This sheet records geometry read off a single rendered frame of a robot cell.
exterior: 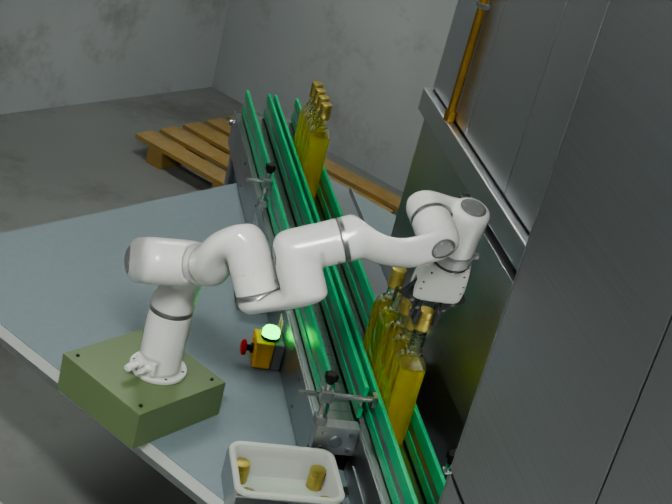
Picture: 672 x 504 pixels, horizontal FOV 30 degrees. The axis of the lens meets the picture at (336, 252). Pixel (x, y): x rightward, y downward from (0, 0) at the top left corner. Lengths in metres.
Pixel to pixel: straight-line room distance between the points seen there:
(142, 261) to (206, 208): 1.30
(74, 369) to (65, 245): 0.72
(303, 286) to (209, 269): 0.21
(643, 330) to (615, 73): 0.30
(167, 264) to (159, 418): 0.37
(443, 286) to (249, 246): 0.39
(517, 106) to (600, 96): 1.24
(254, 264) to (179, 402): 0.48
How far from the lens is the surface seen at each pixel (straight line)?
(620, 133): 1.35
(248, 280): 2.35
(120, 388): 2.70
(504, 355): 1.55
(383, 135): 6.32
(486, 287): 2.57
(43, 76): 6.26
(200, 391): 2.74
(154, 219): 3.65
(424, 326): 2.52
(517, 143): 2.61
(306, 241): 2.27
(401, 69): 6.22
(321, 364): 2.73
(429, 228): 2.28
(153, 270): 2.48
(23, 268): 3.28
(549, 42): 2.55
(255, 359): 3.01
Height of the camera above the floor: 2.32
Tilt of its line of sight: 25 degrees down
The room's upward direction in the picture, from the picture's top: 15 degrees clockwise
